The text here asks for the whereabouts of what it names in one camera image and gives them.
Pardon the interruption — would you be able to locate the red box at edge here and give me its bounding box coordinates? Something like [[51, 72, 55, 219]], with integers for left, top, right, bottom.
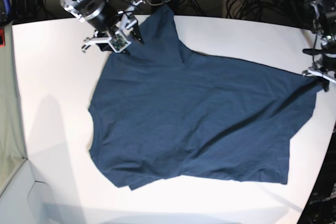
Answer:
[[0, 28, 5, 48]]

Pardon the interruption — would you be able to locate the dark blue t-shirt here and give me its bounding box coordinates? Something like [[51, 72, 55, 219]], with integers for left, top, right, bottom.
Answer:
[[89, 6, 322, 189]]

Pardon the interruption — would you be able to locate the green curtain panel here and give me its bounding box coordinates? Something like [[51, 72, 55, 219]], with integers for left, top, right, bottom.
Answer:
[[1, 23, 27, 194]]

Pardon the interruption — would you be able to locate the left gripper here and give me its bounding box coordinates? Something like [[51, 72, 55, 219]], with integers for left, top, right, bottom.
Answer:
[[302, 54, 335, 92]]

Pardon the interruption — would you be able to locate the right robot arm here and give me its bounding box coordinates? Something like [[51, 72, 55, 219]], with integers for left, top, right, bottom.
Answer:
[[59, 0, 144, 54]]

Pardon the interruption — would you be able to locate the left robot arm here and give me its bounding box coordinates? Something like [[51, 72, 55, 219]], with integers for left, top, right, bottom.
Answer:
[[302, 0, 335, 92]]

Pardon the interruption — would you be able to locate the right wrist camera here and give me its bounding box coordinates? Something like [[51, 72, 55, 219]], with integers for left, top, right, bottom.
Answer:
[[108, 34, 131, 53]]

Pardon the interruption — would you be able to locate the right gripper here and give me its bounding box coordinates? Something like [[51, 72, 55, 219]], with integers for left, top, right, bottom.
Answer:
[[81, 0, 145, 51]]

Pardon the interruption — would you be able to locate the blue handled tool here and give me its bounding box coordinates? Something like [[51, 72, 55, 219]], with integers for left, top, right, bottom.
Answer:
[[3, 0, 12, 16]]

